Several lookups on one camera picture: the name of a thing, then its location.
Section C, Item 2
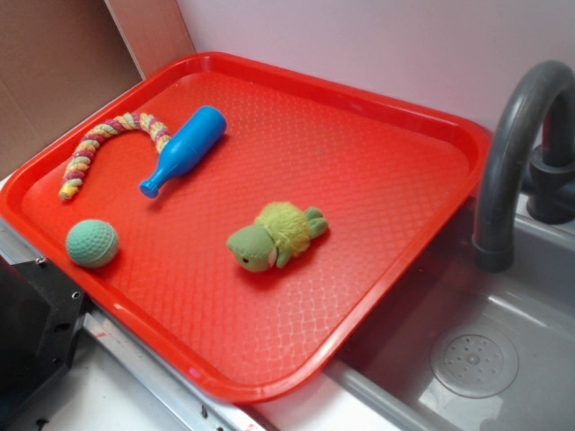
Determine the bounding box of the green plush turtle toy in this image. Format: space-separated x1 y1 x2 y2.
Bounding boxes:
226 202 329 273

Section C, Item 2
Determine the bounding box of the red plastic tray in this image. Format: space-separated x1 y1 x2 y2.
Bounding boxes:
1 53 491 403

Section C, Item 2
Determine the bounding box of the grey curved faucet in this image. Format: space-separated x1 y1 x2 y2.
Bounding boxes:
473 60 574 272

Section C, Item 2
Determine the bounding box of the grey plastic sink basin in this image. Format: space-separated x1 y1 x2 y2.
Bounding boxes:
326 204 574 430

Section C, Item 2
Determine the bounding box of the blue toy bottle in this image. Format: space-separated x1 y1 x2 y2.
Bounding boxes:
139 106 227 198

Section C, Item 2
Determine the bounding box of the brown cardboard panel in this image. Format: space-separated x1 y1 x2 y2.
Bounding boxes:
1 1 195 177

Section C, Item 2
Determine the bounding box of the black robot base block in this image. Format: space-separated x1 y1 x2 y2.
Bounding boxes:
1 259 85 423

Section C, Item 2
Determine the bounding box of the green rubber ball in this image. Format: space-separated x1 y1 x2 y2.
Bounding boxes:
66 219 119 268

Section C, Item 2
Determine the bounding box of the round sink drain cover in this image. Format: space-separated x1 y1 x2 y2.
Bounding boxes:
430 326 519 399

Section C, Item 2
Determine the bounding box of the multicolour braided rope toy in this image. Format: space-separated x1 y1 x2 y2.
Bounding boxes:
58 112 173 200

